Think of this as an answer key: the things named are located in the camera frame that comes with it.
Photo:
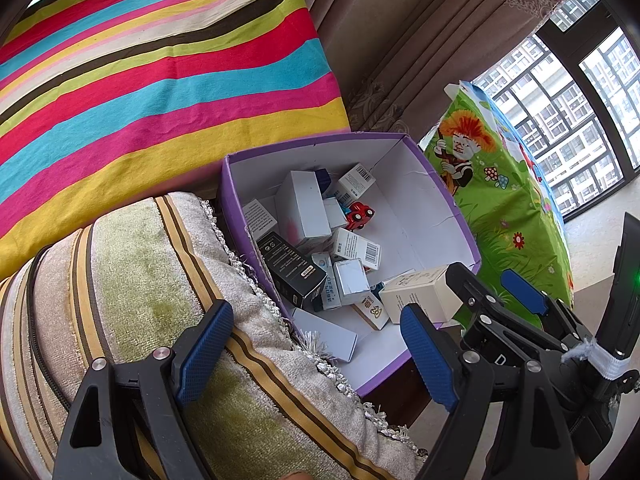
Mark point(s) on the white box with barcode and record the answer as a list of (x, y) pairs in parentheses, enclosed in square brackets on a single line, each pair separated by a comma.
[(355, 247)]

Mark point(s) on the beige cardboard box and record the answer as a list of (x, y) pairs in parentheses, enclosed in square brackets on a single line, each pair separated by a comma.
[(420, 292)]

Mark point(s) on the colourful striped cloth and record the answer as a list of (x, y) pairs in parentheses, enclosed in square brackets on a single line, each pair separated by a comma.
[(150, 85)]

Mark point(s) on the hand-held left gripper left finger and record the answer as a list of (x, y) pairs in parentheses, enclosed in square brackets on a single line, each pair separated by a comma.
[(205, 350)]

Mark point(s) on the brown patterned curtain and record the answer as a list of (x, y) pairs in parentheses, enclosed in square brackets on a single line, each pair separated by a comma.
[(400, 35)]

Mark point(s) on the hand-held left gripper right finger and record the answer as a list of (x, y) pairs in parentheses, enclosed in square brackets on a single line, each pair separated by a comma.
[(430, 360)]

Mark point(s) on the pale flat box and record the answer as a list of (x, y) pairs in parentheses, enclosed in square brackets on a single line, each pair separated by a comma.
[(325, 337)]

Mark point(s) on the purple storage box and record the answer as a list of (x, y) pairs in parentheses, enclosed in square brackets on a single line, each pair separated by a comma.
[(415, 200)]

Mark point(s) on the black product box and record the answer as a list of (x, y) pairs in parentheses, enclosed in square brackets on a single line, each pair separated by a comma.
[(287, 267)]

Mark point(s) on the red blue white medicine box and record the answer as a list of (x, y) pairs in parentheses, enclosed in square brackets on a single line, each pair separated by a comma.
[(327, 282)]

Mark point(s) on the small blue box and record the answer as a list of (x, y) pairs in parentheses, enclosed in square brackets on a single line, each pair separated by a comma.
[(324, 180)]

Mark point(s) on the red toy truck blue bucket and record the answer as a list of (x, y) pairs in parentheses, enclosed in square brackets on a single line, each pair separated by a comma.
[(359, 216)]

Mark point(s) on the plain white box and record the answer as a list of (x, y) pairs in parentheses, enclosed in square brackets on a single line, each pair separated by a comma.
[(351, 280), (334, 212)]

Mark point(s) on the striped velvet cushion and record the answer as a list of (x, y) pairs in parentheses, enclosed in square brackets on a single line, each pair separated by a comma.
[(150, 285)]

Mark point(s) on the dark-framed window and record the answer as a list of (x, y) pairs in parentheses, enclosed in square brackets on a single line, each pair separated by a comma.
[(575, 125)]

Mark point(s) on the large grey box pink print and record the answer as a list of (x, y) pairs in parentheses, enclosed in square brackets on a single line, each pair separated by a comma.
[(305, 205)]

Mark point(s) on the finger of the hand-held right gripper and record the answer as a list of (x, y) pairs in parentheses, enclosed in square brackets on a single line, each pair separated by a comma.
[(522, 287), (467, 290)]

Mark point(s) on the green cartoon bag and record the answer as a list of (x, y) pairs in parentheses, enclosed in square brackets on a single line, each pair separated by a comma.
[(500, 210)]

